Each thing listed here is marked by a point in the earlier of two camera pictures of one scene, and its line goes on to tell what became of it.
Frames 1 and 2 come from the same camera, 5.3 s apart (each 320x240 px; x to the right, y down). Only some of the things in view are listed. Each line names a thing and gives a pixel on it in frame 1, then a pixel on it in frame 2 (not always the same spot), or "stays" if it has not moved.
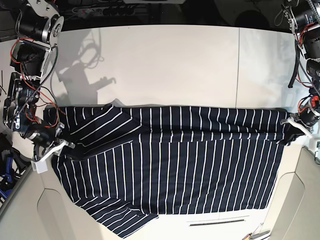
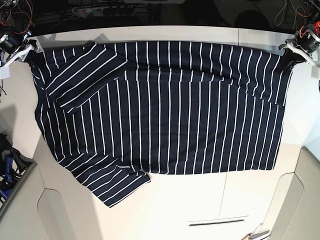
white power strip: x=88 y=12 stays
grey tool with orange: x=250 y=236 stays
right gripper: x=308 y=116 → x=305 y=42
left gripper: x=44 y=135 → x=14 y=46
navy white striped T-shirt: x=131 y=164 → x=114 y=112
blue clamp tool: x=8 y=178 stays
